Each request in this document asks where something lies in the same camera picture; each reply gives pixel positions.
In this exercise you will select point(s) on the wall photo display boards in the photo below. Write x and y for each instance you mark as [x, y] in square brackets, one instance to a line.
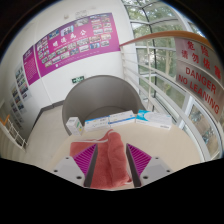
[21, 83]

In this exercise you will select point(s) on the red and white danger sign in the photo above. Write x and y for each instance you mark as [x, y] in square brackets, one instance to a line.
[200, 76]

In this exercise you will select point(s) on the green exit sign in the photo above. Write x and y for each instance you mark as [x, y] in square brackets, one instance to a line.
[78, 79]

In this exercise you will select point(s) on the white railing with orange handrail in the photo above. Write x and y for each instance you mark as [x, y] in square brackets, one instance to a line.
[150, 36]

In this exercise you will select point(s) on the small white stair railing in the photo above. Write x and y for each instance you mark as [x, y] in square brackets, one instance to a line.
[15, 135]

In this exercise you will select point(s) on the narrow magenta wall poster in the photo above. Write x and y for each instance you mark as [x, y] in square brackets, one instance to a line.
[31, 65]

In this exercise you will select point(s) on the white wall fixture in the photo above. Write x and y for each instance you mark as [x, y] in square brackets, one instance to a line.
[81, 14]

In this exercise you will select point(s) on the white and blue flat box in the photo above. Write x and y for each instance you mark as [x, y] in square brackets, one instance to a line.
[122, 118]
[96, 123]

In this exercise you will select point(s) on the grey tub chair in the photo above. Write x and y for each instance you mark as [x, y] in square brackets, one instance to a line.
[100, 95]

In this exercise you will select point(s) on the white and teal flat box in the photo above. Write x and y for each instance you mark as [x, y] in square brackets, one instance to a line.
[154, 119]

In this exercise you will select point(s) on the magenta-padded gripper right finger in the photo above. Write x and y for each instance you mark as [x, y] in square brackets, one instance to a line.
[140, 160]

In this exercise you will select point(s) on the small white box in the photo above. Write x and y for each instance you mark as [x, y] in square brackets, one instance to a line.
[74, 126]

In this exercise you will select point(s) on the pink towel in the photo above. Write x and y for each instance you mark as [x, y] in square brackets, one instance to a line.
[110, 160]

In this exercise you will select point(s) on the large magenta photo wall poster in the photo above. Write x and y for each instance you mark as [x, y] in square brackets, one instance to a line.
[76, 43]

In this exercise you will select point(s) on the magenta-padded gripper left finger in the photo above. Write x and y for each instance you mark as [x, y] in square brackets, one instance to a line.
[85, 158]

